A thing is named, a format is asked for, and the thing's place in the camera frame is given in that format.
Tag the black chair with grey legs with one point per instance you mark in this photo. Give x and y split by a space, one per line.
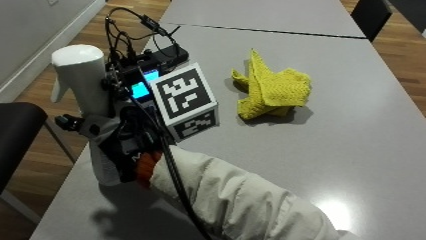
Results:
15 133

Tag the yellow knitted cloth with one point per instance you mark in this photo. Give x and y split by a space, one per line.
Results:
270 88

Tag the white marker cube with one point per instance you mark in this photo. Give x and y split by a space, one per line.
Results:
182 91

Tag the black electronics module with screen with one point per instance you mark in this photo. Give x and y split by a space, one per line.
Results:
144 75

